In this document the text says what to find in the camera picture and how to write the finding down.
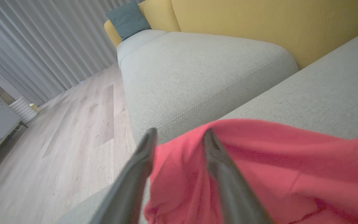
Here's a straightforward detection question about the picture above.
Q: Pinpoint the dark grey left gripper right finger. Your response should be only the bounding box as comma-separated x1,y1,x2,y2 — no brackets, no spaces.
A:
203,128,273,224

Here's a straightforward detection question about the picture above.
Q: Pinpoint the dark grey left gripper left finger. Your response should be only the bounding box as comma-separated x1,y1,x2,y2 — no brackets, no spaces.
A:
89,128,158,224

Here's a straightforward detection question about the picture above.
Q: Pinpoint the red t-shirt with white sleeves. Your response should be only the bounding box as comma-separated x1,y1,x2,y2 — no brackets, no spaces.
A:
143,118,358,224

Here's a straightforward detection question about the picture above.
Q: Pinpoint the rounded grey sofa seat cushion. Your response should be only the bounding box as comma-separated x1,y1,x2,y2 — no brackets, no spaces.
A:
120,31,298,145

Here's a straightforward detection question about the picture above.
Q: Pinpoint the white ribbed side table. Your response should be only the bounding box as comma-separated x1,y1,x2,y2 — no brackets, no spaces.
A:
9,96,39,124

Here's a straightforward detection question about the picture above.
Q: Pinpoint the small grey sofa seat cushion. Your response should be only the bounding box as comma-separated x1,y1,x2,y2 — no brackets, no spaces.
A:
117,30,169,67

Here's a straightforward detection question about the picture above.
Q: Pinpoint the yellow sofa armrest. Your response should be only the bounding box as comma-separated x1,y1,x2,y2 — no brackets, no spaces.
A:
104,19,122,48

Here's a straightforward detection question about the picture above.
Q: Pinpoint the teal throw pillow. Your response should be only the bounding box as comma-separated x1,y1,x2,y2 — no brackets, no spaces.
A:
106,2,151,41

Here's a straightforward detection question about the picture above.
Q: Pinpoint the grey pleated curtain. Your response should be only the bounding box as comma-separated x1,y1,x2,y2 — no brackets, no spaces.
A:
0,0,137,106

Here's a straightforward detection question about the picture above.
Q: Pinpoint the long yellow sofa back cushion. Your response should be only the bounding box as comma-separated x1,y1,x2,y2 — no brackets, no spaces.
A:
171,0,358,69

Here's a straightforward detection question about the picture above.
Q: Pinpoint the short yellow sofa back cushion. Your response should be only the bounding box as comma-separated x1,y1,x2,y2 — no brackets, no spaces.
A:
139,0,181,33

